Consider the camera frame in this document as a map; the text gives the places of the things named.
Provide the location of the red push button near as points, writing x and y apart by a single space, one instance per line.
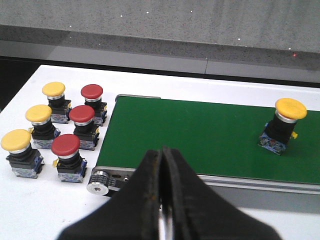
71 167

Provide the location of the red push button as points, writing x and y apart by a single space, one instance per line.
92 94
85 127
71 167

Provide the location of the red push button middle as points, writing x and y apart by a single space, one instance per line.
85 127

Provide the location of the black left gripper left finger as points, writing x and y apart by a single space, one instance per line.
131 214

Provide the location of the grey stone counter slab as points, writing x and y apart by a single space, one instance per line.
292 26

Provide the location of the aluminium conveyor frame rail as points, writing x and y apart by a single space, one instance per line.
118 176

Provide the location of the red push button far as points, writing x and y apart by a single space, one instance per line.
92 94

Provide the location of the yellow push button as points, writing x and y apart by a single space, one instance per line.
60 107
43 131
25 161
278 132

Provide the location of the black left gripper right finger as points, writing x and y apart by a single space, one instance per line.
198 212

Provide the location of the conveyor end roller pulley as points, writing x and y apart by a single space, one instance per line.
98 183

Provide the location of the green conveyor belt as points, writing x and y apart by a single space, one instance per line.
215 139

